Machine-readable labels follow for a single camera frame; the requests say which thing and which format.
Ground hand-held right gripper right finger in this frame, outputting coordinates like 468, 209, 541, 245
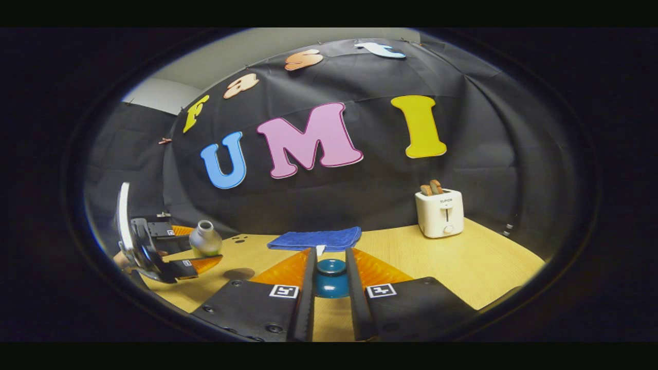
345, 248, 479, 342

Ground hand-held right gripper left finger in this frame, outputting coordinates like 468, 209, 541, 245
191, 248, 318, 342

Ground silver green-label water bottle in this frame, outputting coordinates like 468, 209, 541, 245
188, 220, 224, 258

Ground blue teacup lid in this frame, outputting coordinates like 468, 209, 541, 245
314, 258, 351, 299

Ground round brown coaster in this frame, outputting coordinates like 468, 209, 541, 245
223, 267, 257, 282

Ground blue folded towel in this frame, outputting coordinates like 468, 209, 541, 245
267, 227, 362, 253

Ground black backdrop cloth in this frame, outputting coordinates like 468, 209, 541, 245
82, 37, 579, 263

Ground white toaster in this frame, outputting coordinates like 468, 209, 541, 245
415, 188, 465, 239

